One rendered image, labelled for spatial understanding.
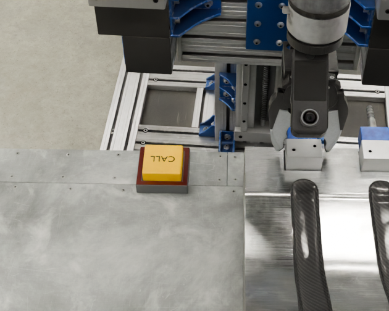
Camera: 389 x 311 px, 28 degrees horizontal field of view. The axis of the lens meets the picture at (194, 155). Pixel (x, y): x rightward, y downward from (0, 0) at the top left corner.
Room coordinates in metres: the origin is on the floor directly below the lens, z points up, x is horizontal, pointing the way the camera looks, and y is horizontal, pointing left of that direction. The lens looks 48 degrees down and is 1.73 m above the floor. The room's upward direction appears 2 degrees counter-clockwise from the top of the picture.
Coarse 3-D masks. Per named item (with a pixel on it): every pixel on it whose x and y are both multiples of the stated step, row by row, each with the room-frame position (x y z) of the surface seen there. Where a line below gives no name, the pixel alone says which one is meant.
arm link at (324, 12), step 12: (288, 0) 0.76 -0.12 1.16; (300, 0) 0.74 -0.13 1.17; (312, 0) 0.73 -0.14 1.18; (324, 0) 0.73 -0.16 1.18; (336, 0) 0.73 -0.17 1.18; (348, 0) 0.74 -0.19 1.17; (300, 12) 0.74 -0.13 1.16; (312, 12) 0.73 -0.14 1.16; (324, 12) 0.73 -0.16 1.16; (336, 12) 0.73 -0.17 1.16
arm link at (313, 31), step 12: (288, 12) 0.76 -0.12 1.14; (348, 12) 0.75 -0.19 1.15; (288, 24) 0.75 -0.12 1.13; (300, 24) 0.74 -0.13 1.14; (312, 24) 0.73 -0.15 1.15; (324, 24) 0.73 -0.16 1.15; (336, 24) 0.73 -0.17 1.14; (300, 36) 0.73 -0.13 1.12; (312, 36) 0.73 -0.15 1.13; (324, 36) 0.73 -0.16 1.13; (336, 36) 0.73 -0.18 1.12
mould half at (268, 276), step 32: (256, 160) 0.74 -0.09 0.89; (352, 160) 0.73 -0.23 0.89; (256, 192) 0.68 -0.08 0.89; (288, 192) 0.68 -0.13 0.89; (320, 192) 0.68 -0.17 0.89; (352, 192) 0.68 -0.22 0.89; (256, 224) 0.63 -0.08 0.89; (288, 224) 0.63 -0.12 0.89; (320, 224) 0.63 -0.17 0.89; (352, 224) 0.62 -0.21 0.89; (256, 256) 0.58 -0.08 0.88; (288, 256) 0.58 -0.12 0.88; (352, 256) 0.57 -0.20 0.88; (256, 288) 0.52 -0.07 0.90; (288, 288) 0.52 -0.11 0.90; (352, 288) 0.51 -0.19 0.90
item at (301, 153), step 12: (288, 132) 0.78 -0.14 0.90; (288, 144) 0.74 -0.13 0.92; (300, 144) 0.74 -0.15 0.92; (312, 144) 0.74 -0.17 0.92; (288, 156) 0.72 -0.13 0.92; (300, 156) 0.72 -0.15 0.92; (312, 156) 0.72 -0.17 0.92; (288, 168) 0.72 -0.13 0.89; (300, 168) 0.72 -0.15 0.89; (312, 168) 0.72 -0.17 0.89
